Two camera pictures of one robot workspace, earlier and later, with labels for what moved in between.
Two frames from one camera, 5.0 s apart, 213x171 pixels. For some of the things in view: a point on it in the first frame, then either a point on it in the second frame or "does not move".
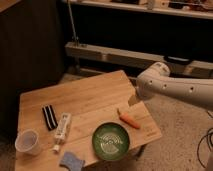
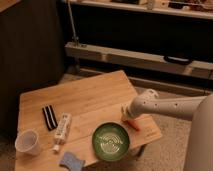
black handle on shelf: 177,60 does not move
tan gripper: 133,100 → 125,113
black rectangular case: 50,118 does not move
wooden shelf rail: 78,49 does not move
